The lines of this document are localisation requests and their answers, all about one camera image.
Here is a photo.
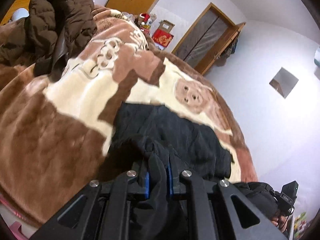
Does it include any wood-framed fabric wardrobe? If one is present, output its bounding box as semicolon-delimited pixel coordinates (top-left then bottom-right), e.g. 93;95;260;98
171;2;247;76

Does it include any hanging bag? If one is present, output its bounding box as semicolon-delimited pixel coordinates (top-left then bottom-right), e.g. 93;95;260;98
215;39;239;67

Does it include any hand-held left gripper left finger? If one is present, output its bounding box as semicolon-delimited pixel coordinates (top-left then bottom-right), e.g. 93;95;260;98
30;161;150;240

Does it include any person's right hand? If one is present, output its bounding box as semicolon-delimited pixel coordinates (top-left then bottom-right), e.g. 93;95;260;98
271;215;288;233

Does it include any brown puffer jacket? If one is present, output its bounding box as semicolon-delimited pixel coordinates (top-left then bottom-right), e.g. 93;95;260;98
0;0;98;83

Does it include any black puffer jacket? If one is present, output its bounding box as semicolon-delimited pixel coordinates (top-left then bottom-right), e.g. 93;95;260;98
109;102;235;240

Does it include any red printed box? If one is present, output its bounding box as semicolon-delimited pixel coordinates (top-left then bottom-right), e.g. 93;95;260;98
152;29;175;47

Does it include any wooden headboard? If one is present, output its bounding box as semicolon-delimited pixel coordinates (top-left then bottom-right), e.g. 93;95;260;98
0;0;42;27

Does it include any open cardboard box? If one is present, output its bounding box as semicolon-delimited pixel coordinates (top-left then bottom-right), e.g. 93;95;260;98
157;19;175;35

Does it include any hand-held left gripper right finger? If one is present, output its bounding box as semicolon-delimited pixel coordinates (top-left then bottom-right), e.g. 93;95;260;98
165;152;288;240

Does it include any colourful printed box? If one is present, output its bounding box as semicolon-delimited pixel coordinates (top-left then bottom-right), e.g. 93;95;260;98
292;212;308;238

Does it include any grey wall panel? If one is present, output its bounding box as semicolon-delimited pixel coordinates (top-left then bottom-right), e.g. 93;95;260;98
269;67;299;98

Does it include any plush toy with santa hat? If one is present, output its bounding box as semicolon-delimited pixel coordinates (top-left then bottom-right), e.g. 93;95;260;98
139;12;152;28

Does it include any brown printed blanket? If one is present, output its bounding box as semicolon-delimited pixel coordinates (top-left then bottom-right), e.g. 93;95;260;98
0;4;258;228

